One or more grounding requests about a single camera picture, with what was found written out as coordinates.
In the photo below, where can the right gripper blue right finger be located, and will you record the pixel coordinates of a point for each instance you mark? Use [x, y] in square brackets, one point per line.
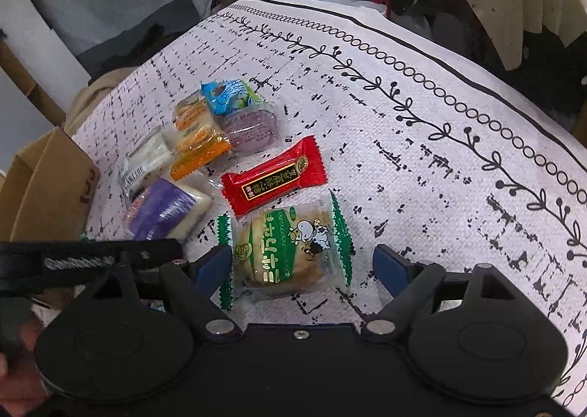
[412, 287]

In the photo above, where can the orange cracker packet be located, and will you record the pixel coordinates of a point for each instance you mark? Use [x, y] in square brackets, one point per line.
[198, 138]

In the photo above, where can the blue snack packet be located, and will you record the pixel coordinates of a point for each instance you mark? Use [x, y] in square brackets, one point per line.
[228, 96]

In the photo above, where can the brown cardboard box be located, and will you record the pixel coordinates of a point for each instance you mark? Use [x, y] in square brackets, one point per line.
[48, 191]

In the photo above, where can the dark clothes pile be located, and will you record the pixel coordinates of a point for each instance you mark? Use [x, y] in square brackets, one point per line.
[133, 47]

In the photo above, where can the red candy bar wrapper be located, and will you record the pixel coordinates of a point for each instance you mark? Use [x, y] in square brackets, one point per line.
[298, 167]

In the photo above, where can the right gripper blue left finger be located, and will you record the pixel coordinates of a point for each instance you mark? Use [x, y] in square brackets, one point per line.
[188, 289]

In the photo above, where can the purple white snack packet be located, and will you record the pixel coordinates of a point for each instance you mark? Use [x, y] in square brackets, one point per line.
[165, 210]

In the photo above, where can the tan blanket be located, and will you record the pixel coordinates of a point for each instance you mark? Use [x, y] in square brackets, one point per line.
[88, 98]

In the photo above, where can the person's left hand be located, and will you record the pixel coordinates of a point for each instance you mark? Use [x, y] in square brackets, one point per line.
[22, 390]

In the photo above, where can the green cow snack packet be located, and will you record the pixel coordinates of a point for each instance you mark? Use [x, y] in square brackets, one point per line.
[291, 250]

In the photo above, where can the white patterned tablecloth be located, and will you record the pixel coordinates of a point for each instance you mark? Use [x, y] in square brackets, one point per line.
[427, 153]

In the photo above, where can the white sandwich snack packet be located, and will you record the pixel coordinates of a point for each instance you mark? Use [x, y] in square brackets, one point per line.
[150, 157]

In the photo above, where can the purple round cookie packet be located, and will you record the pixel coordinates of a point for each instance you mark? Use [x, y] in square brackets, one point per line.
[252, 129]

